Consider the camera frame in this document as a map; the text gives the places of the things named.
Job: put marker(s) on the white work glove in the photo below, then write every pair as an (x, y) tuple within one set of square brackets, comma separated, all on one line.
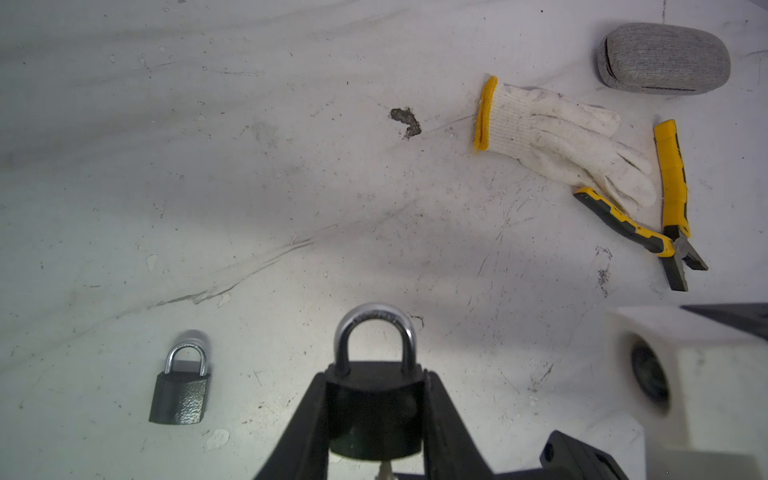
[(563, 140)]

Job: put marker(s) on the grey fabric glasses case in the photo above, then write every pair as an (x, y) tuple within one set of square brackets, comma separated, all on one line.
[(662, 59)]

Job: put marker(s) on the black padlock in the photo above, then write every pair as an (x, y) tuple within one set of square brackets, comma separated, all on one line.
[(180, 397), (375, 407)]

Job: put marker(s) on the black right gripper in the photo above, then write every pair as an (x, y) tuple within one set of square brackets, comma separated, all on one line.
[(580, 459)]

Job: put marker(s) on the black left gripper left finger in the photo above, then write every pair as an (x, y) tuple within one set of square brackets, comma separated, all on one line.
[(302, 452)]

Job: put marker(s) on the key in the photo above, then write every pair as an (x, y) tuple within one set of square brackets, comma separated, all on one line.
[(385, 471)]

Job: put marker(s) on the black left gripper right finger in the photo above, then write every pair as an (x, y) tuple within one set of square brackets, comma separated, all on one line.
[(449, 451)]

